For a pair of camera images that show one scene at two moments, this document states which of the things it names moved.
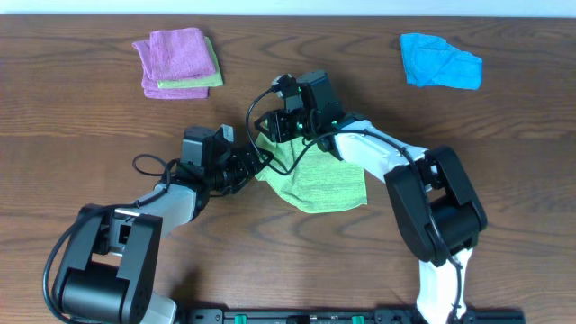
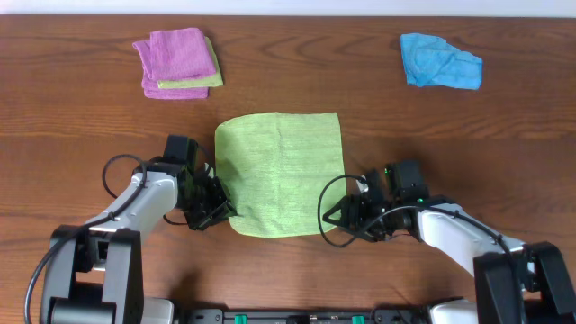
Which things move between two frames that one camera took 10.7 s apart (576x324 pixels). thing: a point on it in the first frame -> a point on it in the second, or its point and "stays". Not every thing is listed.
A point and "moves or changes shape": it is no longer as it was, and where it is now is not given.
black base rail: [350, 316] stays
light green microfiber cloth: [310, 179] moves or changes shape
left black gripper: [247, 171] -> [220, 212]
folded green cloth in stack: [210, 82] stays
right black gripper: [275, 126] -> [355, 214]
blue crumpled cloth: [431, 60] stays
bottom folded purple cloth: [151, 90] stays
